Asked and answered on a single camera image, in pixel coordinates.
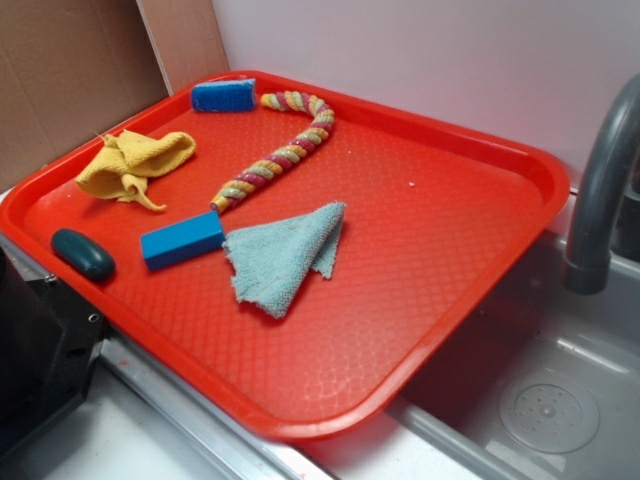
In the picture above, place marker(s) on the grey plastic sink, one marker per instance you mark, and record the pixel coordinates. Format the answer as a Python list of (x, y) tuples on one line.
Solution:
[(445, 422)]

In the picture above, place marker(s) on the light blue towel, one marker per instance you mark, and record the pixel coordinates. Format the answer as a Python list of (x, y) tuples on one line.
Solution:
[(271, 261)]

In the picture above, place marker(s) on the yellow cloth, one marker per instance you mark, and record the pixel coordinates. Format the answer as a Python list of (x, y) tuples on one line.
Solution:
[(123, 167)]

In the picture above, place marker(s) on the grey faucet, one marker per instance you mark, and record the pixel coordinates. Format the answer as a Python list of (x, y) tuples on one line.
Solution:
[(605, 218)]

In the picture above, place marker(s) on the blue sponge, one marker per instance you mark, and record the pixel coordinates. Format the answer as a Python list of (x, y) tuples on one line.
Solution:
[(226, 96)]

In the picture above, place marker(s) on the blue rectangular block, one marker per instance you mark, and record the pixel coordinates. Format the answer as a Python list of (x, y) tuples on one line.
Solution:
[(182, 241)]

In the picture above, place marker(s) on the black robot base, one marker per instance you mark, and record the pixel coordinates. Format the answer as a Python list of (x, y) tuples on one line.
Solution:
[(50, 339)]

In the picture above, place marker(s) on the red plastic tray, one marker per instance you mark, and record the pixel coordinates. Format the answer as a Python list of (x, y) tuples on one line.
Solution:
[(435, 215)]

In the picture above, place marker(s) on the brown cardboard sheet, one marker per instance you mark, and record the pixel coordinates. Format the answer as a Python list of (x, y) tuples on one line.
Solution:
[(70, 70)]

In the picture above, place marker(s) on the multicolour twisted rope toy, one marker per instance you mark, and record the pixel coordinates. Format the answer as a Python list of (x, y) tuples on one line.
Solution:
[(266, 169)]

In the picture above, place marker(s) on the dark green oval soap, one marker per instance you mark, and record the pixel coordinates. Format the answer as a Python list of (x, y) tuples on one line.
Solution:
[(83, 254)]

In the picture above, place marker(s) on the sink drain cover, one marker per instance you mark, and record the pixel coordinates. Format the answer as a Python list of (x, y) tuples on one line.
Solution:
[(548, 414)]

